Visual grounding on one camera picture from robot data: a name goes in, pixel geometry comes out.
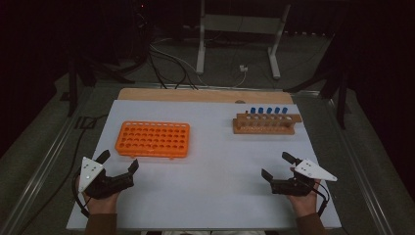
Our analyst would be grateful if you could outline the white cable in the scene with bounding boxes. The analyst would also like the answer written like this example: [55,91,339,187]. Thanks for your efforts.
[232,70,249,89]

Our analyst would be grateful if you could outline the black floor cables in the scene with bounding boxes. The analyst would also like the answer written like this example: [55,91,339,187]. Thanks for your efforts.
[148,45,199,91]

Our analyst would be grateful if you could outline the left hand-held gripper black cable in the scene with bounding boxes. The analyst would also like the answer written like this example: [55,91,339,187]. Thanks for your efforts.
[71,172,91,218]

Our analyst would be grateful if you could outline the right hand-held gripper black cable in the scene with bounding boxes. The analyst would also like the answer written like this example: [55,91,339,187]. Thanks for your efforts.
[306,178,331,218]

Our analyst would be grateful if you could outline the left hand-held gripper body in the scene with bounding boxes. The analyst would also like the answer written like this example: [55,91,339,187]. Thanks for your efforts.
[77,156,136,200]

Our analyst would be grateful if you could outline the wooden tube rack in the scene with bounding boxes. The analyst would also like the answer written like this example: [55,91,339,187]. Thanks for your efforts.
[232,112,303,135]

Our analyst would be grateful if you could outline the black tripod stand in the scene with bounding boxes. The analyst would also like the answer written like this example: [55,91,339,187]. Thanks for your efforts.
[67,53,136,118]
[283,65,350,130]

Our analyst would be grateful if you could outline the thin black floor cable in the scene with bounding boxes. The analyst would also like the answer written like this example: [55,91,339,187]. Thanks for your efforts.
[16,114,110,235]

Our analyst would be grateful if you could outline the white metal stand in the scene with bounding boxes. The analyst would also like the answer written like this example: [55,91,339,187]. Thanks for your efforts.
[195,0,292,80]

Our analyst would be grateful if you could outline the metal floor rail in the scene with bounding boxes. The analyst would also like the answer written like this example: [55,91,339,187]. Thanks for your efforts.
[326,96,394,235]
[0,84,96,235]

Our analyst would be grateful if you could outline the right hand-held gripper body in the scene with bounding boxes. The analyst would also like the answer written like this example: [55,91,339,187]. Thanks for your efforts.
[269,159,338,197]

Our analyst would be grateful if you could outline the person's left hand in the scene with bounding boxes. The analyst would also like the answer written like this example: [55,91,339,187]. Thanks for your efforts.
[75,177,120,215]

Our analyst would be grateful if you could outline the person's right hand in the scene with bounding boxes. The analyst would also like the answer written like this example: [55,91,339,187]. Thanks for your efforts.
[287,179,323,218]

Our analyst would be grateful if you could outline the orange plastic tube rack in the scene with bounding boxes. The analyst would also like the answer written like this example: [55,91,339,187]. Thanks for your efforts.
[115,120,191,160]

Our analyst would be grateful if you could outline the hand-held gripper black cable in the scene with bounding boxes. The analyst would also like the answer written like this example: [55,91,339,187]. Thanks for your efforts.
[71,172,91,218]
[306,178,331,218]

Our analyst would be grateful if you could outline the white table mat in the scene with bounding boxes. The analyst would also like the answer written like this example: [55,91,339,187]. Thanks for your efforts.
[66,99,342,231]

